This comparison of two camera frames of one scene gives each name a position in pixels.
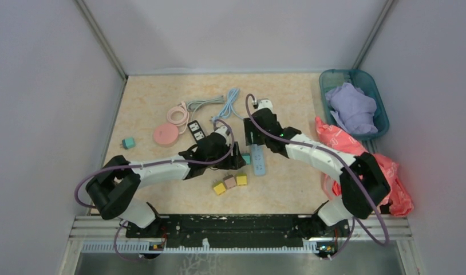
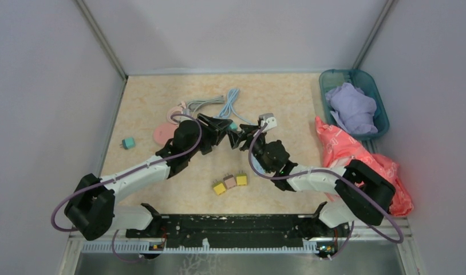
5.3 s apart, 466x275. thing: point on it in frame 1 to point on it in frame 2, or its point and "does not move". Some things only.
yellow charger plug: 219,188 does not move
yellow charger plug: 241,179 does not move
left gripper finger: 238,161 to 214,136
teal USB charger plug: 128,143 does not move
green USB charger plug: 247,157 to 233,126
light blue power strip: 258,159 does not move
